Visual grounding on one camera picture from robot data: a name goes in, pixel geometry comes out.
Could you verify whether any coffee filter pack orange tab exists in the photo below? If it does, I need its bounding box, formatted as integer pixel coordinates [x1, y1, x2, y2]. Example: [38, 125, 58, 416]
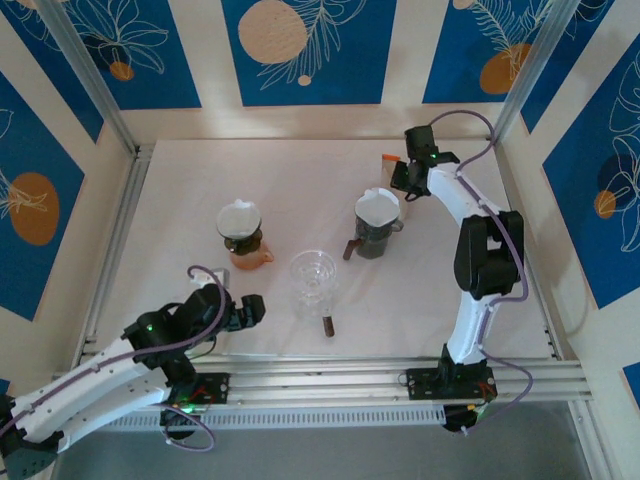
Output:
[380, 153, 417, 221]

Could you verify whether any white paper coffee filter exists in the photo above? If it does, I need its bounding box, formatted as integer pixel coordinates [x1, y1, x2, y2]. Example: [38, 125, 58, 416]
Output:
[216, 198, 263, 239]
[354, 185, 400, 227]

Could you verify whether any orange translucent carafe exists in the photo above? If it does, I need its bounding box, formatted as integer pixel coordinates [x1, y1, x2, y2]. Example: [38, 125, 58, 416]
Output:
[229, 243, 275, 271]

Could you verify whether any clear glass cup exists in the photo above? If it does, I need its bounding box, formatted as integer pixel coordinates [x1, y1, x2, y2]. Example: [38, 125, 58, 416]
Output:
[289, 249, 338, 301]

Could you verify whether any clear glass carafe brown handle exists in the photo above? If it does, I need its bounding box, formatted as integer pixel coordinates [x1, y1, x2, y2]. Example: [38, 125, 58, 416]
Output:
[294, 287, 342, 340]

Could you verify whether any grey carafe brown handle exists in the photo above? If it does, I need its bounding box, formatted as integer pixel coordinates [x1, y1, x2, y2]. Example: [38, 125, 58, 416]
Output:
[342, 232, 394, 261]

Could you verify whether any black controller board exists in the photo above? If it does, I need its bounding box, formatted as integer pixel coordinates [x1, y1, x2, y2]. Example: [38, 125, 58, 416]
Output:
[442, 404, 494, 436]
[159, 405, 201, 444]

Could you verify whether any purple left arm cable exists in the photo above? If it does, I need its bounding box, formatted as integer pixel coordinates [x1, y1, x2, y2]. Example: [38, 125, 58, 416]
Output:
[0, 264, 231, 454]

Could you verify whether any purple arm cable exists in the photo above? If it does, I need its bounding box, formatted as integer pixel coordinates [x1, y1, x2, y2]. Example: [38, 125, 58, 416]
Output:
[430, 110, 535, 435]
[0, 264, 231, 454]

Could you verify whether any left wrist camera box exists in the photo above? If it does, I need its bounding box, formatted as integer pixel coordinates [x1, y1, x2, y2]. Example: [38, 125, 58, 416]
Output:
[193, 268, 231, 287]

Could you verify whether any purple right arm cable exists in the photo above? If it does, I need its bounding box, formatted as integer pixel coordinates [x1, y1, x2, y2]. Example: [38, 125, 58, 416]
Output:
[430, 110, 535, 435]

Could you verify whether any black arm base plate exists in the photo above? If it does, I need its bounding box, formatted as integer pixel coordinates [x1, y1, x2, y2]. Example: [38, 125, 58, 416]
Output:
[164, 372, 231, 405]
[405, 367, 499, 401]

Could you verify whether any aluminium rail frame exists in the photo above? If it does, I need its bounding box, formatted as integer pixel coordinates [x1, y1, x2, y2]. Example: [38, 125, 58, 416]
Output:
[42, 355, 594, 414]

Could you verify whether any white slotted cable duct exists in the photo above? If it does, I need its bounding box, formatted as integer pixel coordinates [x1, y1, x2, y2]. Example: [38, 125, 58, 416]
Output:
[99, 404, 446, 432]

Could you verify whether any aluminium side rail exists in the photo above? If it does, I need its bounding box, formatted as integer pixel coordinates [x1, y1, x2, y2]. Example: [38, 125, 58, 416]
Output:
[74, 143, 156, 371]

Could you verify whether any aluminium corner post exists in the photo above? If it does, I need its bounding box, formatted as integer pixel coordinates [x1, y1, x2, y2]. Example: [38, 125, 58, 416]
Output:
[37, 0, 140, 155]
[488, 0, 582, 147]

